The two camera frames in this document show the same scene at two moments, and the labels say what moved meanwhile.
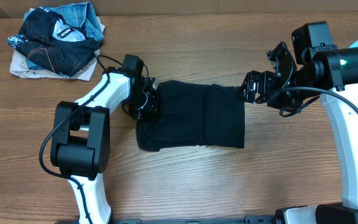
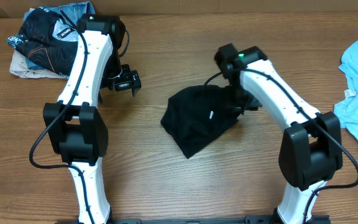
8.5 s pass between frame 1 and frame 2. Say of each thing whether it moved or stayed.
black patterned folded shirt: stayed
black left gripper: moved
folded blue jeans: stayed
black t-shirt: moved
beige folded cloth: stayed
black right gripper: moved
